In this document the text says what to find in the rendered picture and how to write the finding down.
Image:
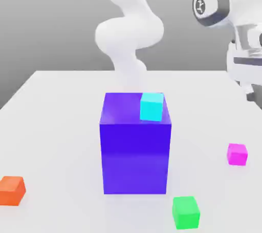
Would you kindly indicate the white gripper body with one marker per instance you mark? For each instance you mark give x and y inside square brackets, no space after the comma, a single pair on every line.
[243,71]

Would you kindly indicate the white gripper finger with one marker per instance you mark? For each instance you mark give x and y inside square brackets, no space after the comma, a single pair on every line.
[248,89]

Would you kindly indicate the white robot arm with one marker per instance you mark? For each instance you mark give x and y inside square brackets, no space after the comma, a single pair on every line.
[131,32]

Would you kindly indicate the small magenta cube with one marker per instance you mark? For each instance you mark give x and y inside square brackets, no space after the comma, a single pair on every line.
[237,154]

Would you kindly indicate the small cyan cube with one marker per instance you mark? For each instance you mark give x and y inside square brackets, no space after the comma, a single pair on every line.
[151,107]

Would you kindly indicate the small green cube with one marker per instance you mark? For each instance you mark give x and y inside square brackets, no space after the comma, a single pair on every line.
[185,213]

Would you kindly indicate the small orange cube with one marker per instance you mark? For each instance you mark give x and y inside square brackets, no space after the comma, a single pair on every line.
[11,191]

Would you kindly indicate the large purple box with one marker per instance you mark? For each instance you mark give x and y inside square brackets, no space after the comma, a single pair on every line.
[135,155]

